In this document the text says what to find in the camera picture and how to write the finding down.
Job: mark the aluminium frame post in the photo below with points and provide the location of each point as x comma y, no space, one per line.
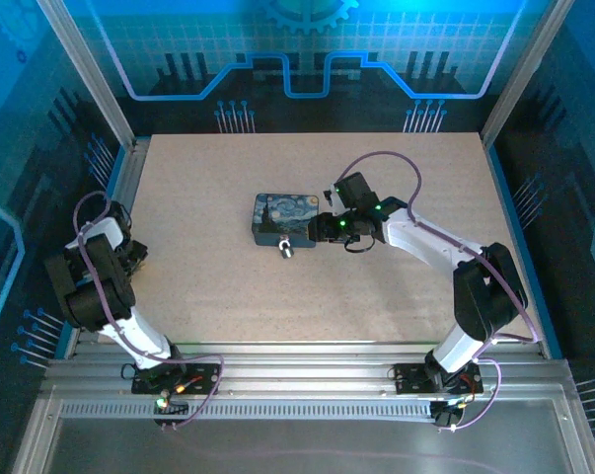
90,74
519,74

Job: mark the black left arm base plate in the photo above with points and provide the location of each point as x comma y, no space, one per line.
203,380

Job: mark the aluminium mounting beam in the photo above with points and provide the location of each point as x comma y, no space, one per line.
302,368

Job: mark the starry night tin box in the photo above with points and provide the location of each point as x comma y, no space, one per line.
284,214

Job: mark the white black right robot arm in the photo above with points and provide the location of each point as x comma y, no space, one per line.
425,242

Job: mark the aluminium table side rail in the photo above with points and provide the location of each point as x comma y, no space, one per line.
129,173

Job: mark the silver padlock key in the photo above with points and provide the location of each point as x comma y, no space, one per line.
289,255

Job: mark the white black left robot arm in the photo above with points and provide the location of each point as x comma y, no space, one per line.
139,340

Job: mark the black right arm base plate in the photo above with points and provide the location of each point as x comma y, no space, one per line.
410,380

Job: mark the grey metal floor panel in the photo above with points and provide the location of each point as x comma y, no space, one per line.
297,444

